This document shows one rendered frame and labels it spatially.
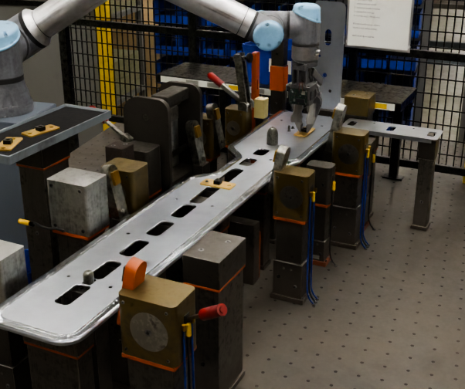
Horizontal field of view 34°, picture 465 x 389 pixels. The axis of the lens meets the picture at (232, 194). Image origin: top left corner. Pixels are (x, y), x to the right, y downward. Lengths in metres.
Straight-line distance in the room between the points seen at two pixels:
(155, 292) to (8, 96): 0.99
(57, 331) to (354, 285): 0.96
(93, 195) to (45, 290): 0.27
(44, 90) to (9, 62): 2.42
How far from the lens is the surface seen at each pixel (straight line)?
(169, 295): 1.25
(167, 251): 1.52
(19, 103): 2.11
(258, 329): 1.82
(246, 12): 1.96
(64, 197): 1.61
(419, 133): 2.27
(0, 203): 2.17
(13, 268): 1.45
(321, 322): 1.86
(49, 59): 4.44
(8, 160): 1.61
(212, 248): 1.46
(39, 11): 2.20
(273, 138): 2.11
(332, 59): 2.42
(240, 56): 2.23
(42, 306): 1.37
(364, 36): 2.67
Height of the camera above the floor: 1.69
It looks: 23 degrees down
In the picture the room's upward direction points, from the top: straight up
